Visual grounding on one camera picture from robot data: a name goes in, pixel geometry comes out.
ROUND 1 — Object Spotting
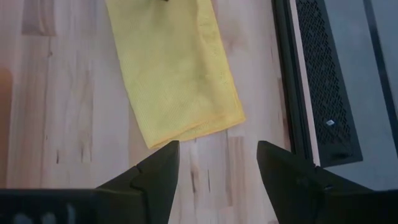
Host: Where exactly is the yellow microfiber towel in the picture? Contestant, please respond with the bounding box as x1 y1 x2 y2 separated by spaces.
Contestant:
104 0 246 149

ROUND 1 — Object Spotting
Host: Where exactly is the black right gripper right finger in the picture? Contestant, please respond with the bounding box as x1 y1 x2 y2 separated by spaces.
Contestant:
257 140 398 224

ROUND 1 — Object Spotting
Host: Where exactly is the black aluminium table frame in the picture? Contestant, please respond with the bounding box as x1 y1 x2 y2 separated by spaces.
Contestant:
271 0 315 162

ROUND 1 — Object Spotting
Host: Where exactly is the black perforated metal case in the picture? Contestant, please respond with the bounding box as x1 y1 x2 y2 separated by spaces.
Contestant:
295 0 364 168

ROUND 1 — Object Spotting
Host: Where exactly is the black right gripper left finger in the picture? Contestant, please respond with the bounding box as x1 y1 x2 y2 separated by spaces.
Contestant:
0 140 180 224

